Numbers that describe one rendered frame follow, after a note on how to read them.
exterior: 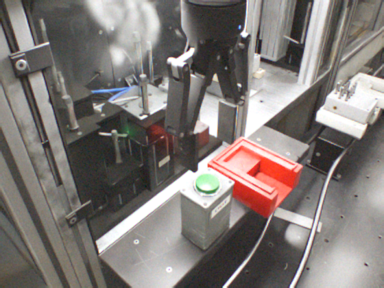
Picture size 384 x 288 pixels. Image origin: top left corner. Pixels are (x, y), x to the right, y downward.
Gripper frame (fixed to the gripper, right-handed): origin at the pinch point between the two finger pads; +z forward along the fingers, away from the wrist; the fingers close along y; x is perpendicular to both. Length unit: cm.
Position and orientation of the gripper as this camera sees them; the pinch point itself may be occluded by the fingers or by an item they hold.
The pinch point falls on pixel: (208, 139)
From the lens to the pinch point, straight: 49.5
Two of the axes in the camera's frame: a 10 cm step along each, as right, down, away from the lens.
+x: 7.5, 4.1, -5.3
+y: -6.7, 4.5, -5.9
